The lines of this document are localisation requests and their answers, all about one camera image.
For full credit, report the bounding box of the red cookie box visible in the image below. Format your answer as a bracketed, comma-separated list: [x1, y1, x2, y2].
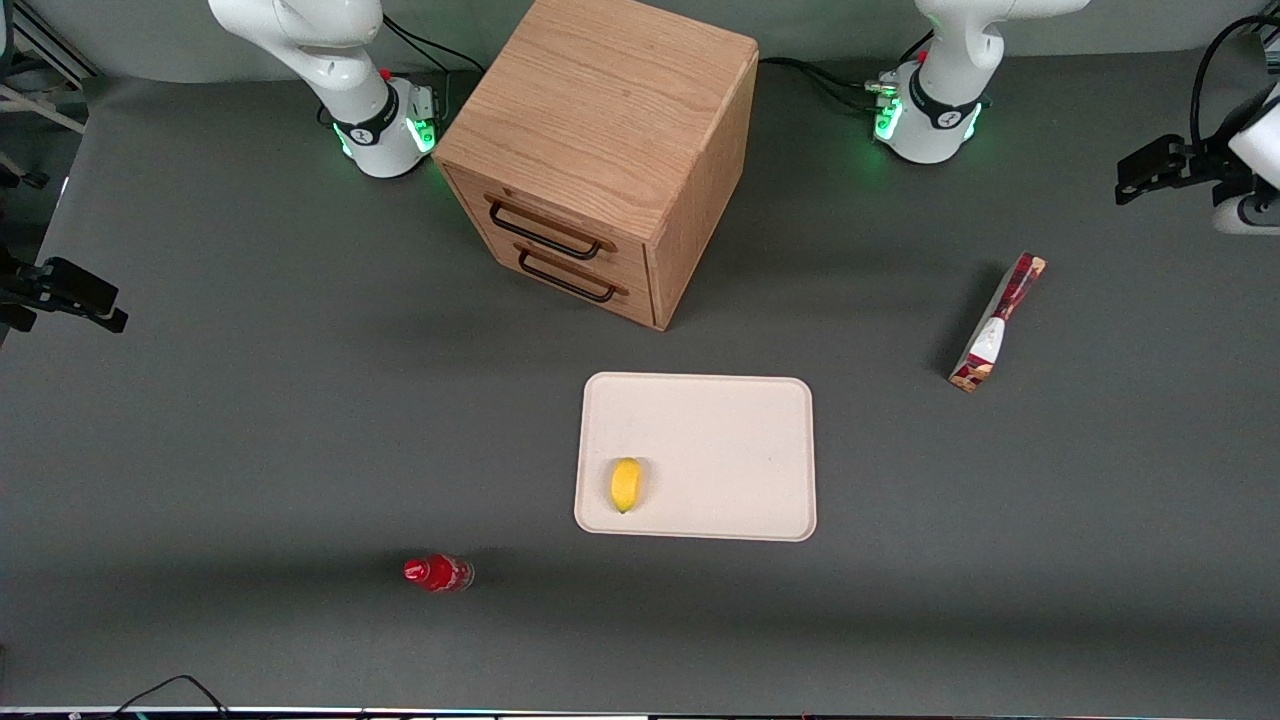
[948, 252, 1048, 393]

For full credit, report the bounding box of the red plastic bottle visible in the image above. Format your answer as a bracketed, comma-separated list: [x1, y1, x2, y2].
[403, 553, 476, 594]

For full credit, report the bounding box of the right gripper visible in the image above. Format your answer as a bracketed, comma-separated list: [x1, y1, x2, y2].
[0, 248, 130, 334]

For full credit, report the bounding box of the yellow lemon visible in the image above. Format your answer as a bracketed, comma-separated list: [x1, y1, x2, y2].
[610, 457, 644, 515]

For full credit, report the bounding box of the beige plastic tray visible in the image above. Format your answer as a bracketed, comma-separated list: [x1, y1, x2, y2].
[573, 372, 818, 543]

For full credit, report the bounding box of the black cable at table edge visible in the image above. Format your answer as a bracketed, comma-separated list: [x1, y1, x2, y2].
[115, 675, 233, 717]

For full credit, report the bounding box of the wooden drawer cabinet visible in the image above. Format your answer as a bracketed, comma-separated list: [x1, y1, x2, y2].
[432, 0, 760, 332]

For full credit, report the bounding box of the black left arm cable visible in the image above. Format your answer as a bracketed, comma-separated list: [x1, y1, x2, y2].
[1188, 14, 1280, 146]

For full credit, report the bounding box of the black left base cable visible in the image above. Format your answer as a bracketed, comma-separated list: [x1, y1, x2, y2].
[758, 56, 886, 113]

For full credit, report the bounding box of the black metal drawer handle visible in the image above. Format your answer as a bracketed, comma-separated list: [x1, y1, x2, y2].
[516, 248, 618, 304]
[487, 195, 607, 261]

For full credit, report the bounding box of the black right base cable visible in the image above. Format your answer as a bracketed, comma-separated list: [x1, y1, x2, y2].
[382, 14, 487, 81]

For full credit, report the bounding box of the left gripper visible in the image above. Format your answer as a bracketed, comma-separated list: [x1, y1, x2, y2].
[1115, 135, 1253, 207]

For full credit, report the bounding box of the aluminium frame rail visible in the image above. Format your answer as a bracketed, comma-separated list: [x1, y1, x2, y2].
[0, 0, 101, 137]

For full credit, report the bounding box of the black base cable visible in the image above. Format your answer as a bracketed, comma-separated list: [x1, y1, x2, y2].
[758, 56, 886, 113]
[382, 14, 487, 81]

